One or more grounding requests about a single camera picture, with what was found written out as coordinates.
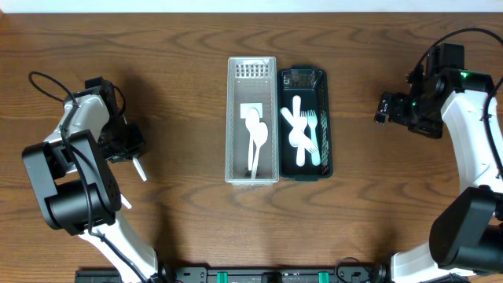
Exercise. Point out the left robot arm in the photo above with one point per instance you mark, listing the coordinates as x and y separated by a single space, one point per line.
76 189

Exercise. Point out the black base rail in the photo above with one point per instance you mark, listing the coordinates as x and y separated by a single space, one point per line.
348 270

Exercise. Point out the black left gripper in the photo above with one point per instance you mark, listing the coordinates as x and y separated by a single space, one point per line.
128 143

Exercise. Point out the white plastic fork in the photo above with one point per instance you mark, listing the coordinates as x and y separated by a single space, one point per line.
300 158
312 122
289 118

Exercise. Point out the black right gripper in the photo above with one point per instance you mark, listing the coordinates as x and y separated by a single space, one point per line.
393 111

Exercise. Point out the clear plastic perforated basket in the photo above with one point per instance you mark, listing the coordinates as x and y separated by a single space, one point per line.
251 83

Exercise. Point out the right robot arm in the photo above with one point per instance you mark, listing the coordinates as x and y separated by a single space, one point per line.
462 241

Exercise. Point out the black plastic perforated basket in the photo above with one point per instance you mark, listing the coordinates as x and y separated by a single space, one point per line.
311 85

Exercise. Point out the white plastic spoon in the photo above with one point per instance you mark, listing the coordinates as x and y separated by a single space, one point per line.
251 121
125 202
260 135
294 134
139 168

